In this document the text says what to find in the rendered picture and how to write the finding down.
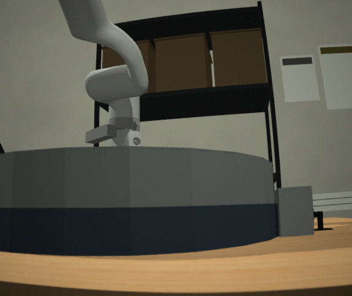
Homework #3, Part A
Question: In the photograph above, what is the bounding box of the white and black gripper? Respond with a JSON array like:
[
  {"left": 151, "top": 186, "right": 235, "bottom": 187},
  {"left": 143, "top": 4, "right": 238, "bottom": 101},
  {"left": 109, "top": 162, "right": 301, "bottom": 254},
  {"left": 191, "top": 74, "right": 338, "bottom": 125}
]
[{"left": 107, "top": 129, "right": 144, "bottom": 146}]

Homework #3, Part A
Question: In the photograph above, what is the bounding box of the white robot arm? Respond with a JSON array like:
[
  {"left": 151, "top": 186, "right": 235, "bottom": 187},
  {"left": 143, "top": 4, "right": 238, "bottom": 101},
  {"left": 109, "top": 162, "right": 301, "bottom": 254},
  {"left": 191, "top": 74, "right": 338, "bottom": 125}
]
[{"left": 58, "top": 0, "right": 148, "bottom": 144}]

